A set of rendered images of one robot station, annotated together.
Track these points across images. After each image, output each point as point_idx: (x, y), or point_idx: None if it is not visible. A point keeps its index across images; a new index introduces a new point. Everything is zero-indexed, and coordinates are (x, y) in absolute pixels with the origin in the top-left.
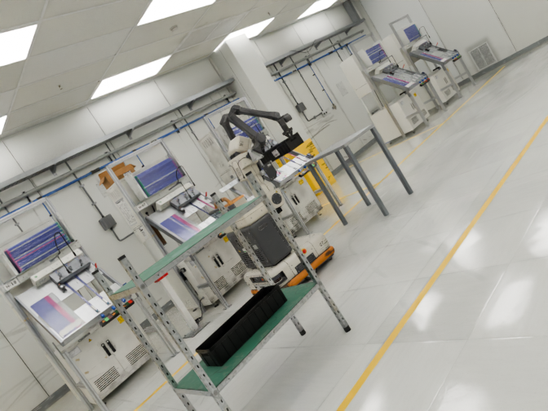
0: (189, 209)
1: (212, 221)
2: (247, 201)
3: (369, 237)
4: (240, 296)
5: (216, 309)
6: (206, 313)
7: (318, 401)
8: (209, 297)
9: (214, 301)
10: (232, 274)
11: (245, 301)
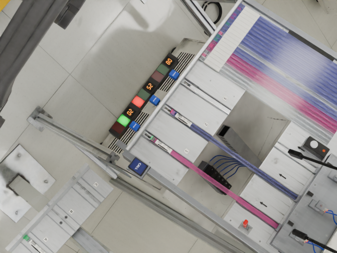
0: (291, 166)
1: (202, 112)
2: (90, 199)
3: None
4: (116, 19)
5: (172, 25)
6: (195, 38)
7: None
8: (192, 41)
9: (179, 44)
10: (145, 107)
11: None
